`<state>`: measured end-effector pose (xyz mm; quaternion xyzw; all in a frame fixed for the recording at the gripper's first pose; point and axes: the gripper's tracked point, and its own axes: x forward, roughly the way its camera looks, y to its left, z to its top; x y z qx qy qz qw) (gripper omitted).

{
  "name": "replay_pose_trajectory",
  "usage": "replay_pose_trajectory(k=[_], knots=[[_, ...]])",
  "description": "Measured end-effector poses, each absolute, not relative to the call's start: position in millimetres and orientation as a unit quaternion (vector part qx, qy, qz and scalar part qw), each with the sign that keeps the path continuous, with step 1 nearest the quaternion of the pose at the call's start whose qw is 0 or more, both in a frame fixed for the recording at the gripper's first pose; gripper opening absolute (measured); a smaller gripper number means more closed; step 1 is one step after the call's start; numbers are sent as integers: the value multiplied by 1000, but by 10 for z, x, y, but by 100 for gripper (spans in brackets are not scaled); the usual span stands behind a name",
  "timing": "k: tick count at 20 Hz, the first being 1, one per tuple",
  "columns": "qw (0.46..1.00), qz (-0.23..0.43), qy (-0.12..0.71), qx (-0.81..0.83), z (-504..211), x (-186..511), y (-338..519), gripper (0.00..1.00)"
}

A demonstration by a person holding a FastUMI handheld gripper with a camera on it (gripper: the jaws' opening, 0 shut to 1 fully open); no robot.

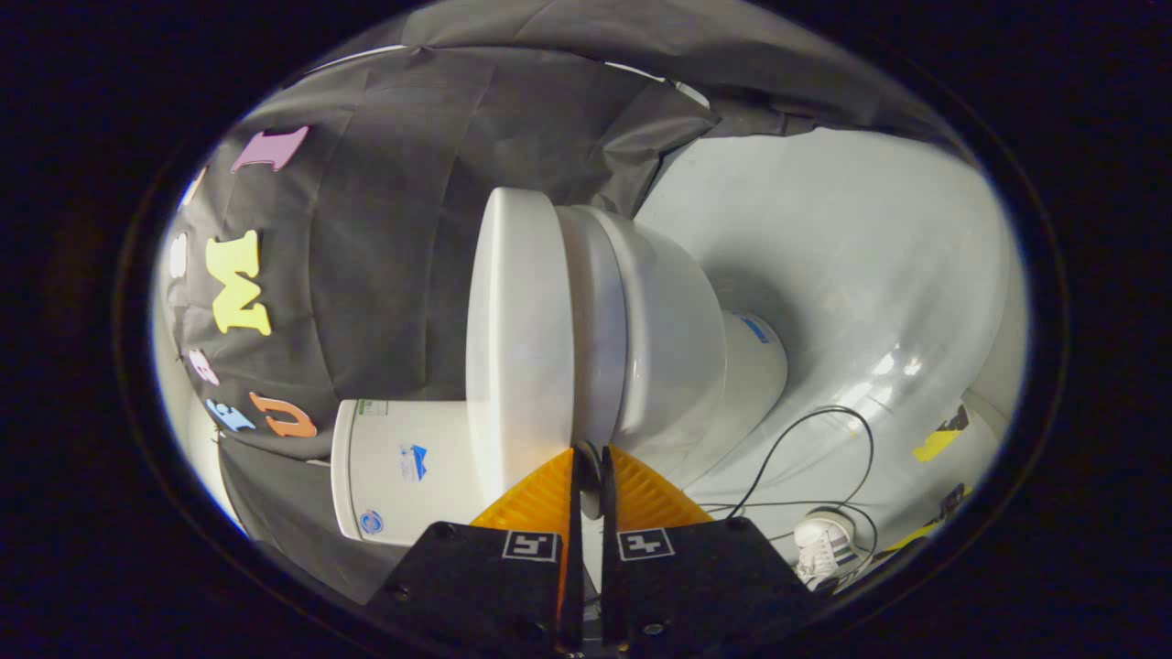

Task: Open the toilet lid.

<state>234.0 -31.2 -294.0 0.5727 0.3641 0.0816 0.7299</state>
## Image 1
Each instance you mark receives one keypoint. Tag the white sneaker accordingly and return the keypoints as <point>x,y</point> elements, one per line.
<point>824,545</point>

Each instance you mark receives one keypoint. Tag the yellow black floor tape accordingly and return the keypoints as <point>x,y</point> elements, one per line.
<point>925,531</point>
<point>938,444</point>

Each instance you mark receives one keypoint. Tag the white toilet lid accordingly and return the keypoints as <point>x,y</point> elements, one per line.
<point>517,339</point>

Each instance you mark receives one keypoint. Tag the black backdrop cloth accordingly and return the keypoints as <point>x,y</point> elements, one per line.
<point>385,238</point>

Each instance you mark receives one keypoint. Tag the white toilet seat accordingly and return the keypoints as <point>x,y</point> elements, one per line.
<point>595,320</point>

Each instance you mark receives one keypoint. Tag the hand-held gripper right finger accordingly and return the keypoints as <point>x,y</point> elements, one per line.
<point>705,586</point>

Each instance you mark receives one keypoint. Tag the white toilet tank cover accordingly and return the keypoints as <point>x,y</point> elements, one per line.
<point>342,467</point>

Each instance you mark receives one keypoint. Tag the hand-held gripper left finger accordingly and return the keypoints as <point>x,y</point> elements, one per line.
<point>476,586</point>

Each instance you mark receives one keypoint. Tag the white ceramic toilet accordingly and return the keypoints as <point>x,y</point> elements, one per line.
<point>668,348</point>

